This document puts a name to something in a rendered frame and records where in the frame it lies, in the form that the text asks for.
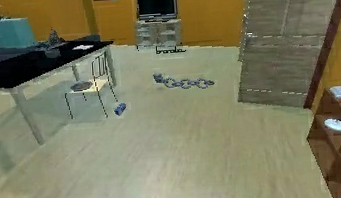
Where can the dark round cushion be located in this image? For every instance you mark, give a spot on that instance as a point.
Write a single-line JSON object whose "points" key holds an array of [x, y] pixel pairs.
{"points": [[81, 85]]}

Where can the black top dining table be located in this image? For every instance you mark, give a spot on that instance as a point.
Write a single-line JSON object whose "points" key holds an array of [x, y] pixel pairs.
{"points": [[16, 66]]}

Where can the black flat television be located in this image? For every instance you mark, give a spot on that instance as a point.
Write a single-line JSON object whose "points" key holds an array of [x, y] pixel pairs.
{"points": [[156, 1]]}

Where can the white paper sheet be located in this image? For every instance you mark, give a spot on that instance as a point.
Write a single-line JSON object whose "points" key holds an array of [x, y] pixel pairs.
{"points": [[82, 47]]}

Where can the grey figurine on table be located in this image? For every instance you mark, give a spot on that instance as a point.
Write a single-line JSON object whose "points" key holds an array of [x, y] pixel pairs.
{"points": [[53, 40]]}

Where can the white round bowl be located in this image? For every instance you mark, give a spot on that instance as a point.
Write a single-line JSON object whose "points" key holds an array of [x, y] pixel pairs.
{"points": [[335, 124]]}

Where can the grey television stand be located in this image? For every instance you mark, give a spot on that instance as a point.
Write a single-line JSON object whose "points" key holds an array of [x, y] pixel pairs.
{"points": [[158, 33]]}

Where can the blue cylinder can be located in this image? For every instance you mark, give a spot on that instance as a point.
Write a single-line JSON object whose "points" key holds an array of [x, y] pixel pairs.
{"points": [[120, 109]]}

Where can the grey wooden room door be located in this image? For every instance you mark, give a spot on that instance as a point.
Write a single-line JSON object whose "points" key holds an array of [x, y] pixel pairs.
{"points": [[281, 39]]}

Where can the pale wooden chair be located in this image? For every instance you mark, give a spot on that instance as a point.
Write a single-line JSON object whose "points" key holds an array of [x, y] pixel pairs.
{"points": [[92, 84]]}

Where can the teal cabinet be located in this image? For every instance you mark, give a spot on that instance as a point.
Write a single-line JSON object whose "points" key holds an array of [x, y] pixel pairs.
{"points": [[10, 33]]}

